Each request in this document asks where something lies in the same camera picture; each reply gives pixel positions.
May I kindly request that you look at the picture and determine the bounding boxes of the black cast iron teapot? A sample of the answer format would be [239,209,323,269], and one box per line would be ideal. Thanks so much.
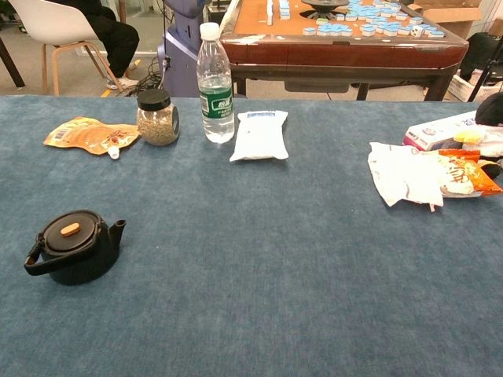
[23,209,127,287]

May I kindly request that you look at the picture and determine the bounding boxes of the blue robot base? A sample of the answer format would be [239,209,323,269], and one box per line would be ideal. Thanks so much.
[157,0,209,97]

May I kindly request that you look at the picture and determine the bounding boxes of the small glass jar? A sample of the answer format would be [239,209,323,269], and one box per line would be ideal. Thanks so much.
[135,88,182,147]

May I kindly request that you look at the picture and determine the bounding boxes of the white plastic bag pack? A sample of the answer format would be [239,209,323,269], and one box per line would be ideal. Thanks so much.
[229,110,290,163]

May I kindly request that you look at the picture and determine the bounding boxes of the blue table cloth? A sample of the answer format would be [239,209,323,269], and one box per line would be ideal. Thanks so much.
[0,95,503,377]

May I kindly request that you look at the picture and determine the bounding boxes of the clear water bottle green label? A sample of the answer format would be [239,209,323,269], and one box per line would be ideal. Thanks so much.
[196,22,236,145]

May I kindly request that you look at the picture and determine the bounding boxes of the white snack packet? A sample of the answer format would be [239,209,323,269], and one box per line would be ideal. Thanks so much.
[367,141,445,213]

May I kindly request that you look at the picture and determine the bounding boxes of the brown mahjong table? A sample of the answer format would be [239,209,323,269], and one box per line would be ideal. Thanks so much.
[219,0,471,102]

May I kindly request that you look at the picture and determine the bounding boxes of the orange spout pouch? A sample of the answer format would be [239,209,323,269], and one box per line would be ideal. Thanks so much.
[42,116,141,159]

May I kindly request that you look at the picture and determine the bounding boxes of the white toothpaste box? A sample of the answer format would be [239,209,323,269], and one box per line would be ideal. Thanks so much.
[402,110,483,152]

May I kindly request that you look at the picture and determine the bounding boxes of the person in black trousers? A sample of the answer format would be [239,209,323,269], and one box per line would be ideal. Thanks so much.
[74,0,141,90]

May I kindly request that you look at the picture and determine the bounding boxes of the orange snack packet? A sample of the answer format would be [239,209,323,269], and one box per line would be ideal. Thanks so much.
[434,148,503,197]

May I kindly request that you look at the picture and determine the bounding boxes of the black white plush penguin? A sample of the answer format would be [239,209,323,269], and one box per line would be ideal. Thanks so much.
[453,92,503,178]

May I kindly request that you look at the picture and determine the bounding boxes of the black tripod stand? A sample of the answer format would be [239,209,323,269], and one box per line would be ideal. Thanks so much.
[468,46,503,103]

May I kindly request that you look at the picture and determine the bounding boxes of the cardboard box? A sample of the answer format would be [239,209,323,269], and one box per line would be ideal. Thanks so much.
[412,0,483,38]

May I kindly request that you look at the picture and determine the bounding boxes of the white chair wooden legs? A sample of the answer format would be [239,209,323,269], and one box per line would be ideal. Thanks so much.
[7,0,119,97]

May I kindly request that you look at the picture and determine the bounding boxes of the black cable bundle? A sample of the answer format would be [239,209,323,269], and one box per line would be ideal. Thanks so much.
[124,57,171,97]

